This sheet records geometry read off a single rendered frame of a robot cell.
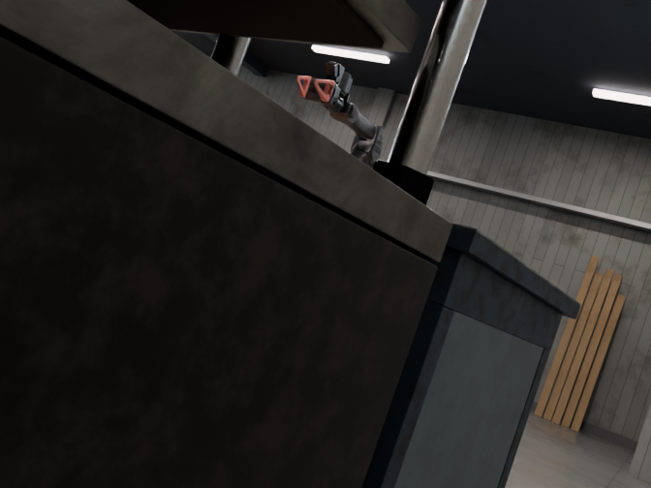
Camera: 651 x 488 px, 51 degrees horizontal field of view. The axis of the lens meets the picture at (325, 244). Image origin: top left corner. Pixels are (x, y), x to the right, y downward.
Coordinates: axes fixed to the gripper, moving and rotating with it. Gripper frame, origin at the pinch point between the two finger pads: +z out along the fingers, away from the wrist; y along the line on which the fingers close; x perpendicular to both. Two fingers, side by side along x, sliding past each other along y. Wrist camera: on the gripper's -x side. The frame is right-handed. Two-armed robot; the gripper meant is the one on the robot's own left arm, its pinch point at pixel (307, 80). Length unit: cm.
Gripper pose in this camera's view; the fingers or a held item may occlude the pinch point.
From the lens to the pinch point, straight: 208.6
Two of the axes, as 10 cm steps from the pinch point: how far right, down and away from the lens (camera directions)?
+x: -3.2, 9.5, -0.3
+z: -4.5, -1.8, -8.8
